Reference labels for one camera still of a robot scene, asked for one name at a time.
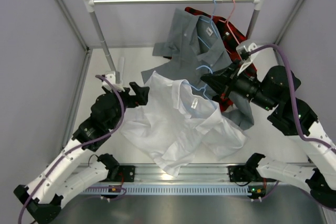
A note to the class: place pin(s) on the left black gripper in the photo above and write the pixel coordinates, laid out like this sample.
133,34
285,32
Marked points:
141,96

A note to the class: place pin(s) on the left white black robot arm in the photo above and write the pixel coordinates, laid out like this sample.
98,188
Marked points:
46,195

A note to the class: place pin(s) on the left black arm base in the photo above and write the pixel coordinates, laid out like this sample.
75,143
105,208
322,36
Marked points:
125,173

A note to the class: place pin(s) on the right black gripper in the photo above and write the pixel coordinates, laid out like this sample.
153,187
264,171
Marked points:
223,82

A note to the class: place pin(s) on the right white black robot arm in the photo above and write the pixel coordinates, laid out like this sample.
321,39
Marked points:
294,119

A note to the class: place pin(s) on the pink wire hanger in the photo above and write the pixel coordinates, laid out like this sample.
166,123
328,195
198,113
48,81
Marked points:
231,14

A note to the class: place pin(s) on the blue hanger holding grey shirt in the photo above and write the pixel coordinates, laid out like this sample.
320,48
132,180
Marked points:
206,25

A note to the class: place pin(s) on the white metal clothes rack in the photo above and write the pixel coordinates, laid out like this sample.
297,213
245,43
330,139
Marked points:
90,7

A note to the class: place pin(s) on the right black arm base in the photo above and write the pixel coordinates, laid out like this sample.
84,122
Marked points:
258,187

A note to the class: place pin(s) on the red black plaid shirt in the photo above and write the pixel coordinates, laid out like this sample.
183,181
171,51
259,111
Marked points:
231,36

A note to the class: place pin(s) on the grey button-up shirt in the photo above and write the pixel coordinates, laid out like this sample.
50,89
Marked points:
182,49

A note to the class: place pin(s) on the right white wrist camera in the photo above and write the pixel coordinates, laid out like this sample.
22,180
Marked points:
244,49

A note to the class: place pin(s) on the slotted grey cable duct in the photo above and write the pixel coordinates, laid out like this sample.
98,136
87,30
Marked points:
133,190

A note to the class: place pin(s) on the white shirt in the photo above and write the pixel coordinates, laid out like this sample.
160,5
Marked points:
175,123

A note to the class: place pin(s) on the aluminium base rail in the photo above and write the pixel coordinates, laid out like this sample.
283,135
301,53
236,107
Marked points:
192,173

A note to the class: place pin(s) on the light blue hanger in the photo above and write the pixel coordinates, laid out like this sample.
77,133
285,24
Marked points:
203,88

